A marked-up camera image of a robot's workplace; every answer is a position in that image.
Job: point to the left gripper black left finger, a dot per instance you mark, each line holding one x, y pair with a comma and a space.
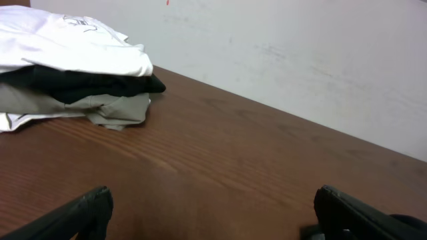
85, 217

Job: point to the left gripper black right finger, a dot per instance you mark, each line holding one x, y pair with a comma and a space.
342, 216

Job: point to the grey folded garment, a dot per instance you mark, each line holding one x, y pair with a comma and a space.
111, 112

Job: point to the white bottom folded garment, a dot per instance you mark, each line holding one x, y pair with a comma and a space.
11, 122

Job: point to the black folded garment in stack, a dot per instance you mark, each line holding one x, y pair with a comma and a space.
71, 86

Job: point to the white printed folded t-shirt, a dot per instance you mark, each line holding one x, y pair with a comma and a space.
67, 43

